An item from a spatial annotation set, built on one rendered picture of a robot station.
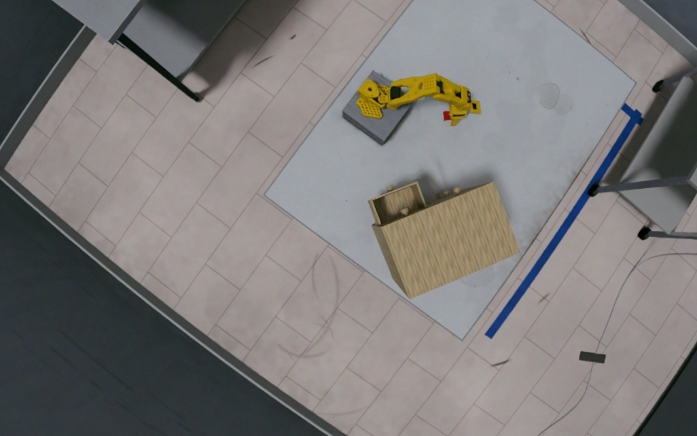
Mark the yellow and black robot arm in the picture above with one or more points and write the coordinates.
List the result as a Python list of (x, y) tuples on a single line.
[(381, 96)]

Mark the wooden chest of drawers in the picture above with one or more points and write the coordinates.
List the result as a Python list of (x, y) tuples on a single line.
[(448, 241)]

